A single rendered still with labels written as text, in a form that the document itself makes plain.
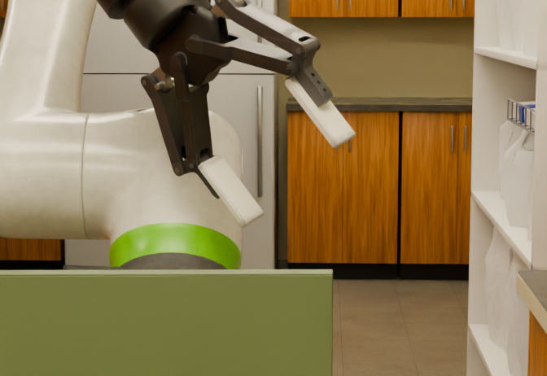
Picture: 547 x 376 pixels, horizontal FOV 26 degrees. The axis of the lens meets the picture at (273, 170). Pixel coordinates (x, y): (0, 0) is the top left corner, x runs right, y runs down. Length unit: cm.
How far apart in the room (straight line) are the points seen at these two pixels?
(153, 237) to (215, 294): 13
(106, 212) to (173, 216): 8
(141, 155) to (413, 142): 532
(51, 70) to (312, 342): 45
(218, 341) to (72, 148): 27
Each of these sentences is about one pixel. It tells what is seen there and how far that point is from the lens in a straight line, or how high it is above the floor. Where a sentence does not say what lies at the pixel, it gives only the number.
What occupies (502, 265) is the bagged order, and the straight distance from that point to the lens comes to 344.
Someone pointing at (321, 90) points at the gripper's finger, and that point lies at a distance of 99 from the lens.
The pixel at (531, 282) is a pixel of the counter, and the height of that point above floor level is 94.
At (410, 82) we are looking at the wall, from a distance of 698.
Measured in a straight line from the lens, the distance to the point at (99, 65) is 638.
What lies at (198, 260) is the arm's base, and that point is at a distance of 111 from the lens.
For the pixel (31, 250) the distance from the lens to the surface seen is 673.
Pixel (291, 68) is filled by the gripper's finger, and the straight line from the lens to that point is 98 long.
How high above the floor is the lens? 146
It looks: 8 degrees down
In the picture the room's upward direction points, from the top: straight up
